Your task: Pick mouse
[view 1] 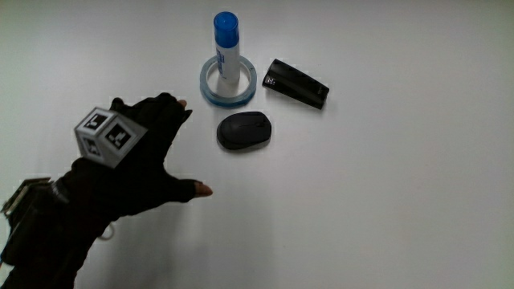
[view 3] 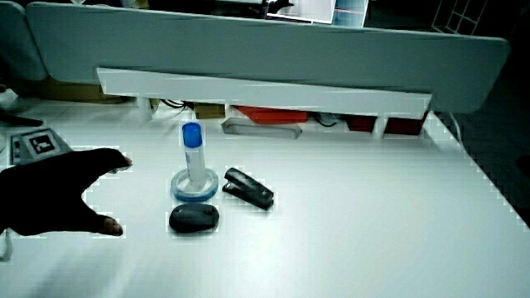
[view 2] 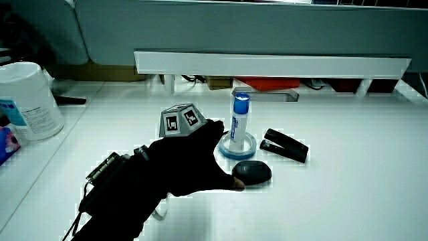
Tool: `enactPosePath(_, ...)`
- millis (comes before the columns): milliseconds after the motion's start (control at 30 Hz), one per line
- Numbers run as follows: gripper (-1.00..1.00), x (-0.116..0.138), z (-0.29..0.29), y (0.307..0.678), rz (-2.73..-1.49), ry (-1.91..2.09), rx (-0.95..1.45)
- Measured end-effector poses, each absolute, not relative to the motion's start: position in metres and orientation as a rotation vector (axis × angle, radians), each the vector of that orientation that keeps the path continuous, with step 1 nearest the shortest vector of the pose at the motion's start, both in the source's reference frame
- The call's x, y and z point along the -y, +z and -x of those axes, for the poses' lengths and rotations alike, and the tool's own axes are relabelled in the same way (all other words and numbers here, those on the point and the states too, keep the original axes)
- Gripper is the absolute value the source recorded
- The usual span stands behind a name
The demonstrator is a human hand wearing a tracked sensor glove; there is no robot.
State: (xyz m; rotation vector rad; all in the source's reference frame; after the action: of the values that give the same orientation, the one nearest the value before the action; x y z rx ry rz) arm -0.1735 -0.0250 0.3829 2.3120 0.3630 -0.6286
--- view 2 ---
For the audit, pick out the person's left hand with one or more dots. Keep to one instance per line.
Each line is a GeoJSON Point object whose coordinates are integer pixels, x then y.
{"type": "Point", "coordinates": [187, 164]}

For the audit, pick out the black computer mouse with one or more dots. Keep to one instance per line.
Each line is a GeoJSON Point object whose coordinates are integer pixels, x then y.
{"type": "Point", "coordinates": [251, 172]}

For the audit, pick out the blue tape roll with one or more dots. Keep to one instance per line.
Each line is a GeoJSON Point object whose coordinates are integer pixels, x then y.
{"type": "Point", "coordinates": [227, 152]}

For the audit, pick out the blue cap glue stick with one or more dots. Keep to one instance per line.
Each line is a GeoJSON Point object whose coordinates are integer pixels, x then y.
{"type": "Point", "coordinates": [239, 124]}

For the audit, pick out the brown small box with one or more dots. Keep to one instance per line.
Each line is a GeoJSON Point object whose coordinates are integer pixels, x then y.
{"type": "Point", "coordinates": [219, 82]}

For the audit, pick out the black stapler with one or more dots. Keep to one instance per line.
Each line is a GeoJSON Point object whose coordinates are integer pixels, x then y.
{"type": "Point", "coordinates": [284, 145]}

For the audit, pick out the clear acrylic stand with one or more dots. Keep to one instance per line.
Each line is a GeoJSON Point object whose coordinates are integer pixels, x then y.
{"type": "Point", "coordinates": [267, 95]}

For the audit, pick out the orange box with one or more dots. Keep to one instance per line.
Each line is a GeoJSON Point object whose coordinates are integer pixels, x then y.
{"type": "Point", "coordinates": [272, 83]}

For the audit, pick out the white desk shelf riser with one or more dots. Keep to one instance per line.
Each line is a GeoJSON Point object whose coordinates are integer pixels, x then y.
{"type": "Point", "coordinates": [267, 65]}

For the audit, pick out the cardboard box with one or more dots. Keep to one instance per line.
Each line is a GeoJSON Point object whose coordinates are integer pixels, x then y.
{"type": "Point", "coordinates": [97, 72]}

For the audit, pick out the black flat object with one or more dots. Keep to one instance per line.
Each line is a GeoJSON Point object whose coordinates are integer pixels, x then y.
{"type": "Point", "coordinates": [70, 99]}

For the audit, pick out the grey desk partition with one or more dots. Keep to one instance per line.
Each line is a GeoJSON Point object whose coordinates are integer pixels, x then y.
{"type": "Point", "coordinates": [234, 30]}

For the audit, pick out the white wipes canister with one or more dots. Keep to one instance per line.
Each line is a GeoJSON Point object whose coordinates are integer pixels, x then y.
{"type": "Point", "coordinates": [28, 100]}

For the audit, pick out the dark red box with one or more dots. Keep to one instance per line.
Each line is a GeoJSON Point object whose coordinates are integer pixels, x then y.
{"type": "Point", "coordinates": [344, 85]}

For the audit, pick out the colourful tissue pack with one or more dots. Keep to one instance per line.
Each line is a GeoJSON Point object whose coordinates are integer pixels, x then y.
{"type": "Point", "coordinates": [6, 144]}

